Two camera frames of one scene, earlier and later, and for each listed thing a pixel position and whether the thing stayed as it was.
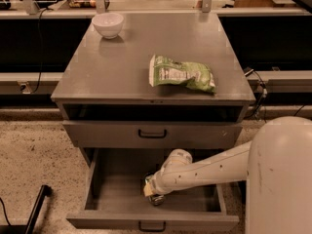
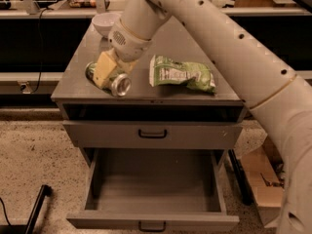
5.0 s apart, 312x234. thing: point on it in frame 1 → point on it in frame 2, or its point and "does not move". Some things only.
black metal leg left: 46,190 does not move
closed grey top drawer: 152,135 does not move
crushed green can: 155,199 → 119,83
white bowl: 108,23 does not move
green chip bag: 163,70 does not move
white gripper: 158,186 → 127,46
